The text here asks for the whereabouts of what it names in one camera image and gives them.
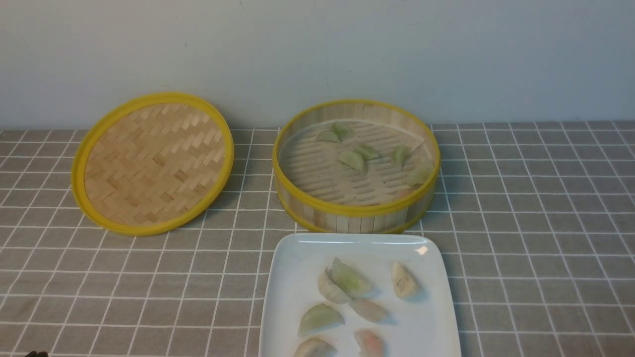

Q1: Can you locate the white dumpling plate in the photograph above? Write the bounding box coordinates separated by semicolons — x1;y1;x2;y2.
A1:
293;338;336;357
317;268;352;304

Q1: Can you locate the green dumpling plate top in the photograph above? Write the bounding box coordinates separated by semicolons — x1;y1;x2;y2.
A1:
331;257;375;298

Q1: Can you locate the green dumpling steamer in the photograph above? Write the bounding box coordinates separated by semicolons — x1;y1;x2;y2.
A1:
390;145;411;170

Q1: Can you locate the pale pink dumpling plate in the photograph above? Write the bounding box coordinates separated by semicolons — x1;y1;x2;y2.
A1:
348;299;389;324

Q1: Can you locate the green dumpling plate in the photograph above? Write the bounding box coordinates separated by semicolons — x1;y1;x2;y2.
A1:
331;257;375;298
297;303;345;337

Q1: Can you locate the bamboo steamer lid yellow rim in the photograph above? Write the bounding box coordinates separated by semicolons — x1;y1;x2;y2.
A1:
70;92;235;237

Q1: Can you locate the dark object bottom left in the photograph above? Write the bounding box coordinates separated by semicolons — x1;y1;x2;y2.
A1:
25;351;49;357

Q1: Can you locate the grey checked tablecloth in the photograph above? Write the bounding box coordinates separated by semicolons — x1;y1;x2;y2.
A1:
0;121;635;357

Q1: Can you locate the green dumpling centre right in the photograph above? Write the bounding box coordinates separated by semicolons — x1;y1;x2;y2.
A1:
355;144;380;161

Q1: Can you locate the beige dumpling plate right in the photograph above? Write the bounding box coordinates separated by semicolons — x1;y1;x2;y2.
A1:
391;262;421;299

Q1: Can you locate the green dumpling plate lower left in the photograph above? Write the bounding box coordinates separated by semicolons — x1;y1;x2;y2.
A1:
297;303;345;337

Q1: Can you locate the green dumpling centre front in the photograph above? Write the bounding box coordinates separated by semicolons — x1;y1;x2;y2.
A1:
338;151;367;175

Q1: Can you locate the white square plate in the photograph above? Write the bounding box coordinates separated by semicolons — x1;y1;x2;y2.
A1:
258;233;462;357

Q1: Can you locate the green dumpling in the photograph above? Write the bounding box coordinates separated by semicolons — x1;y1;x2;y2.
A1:
316;130;341;143
338;151;367;175
331;121;354;142
355;144;380;161

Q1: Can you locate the bamboo steamer basket yellow rim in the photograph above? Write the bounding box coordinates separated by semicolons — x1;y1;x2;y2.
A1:
272;99;442;234

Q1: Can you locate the white dumpling plate left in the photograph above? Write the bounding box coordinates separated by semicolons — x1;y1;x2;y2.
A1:
317;268;352;304

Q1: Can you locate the green dumpling steamer edge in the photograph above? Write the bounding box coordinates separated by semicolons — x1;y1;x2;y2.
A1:
405;165;434;187

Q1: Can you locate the white dumpling plate bottom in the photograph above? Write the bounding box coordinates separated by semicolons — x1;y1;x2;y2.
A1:
293;338;336;357

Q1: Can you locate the green dumpling back left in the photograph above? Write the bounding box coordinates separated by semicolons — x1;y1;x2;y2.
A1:
316;130;341;143

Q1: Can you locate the orange pink dumpling plate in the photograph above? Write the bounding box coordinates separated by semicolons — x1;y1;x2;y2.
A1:
354;329;385;357

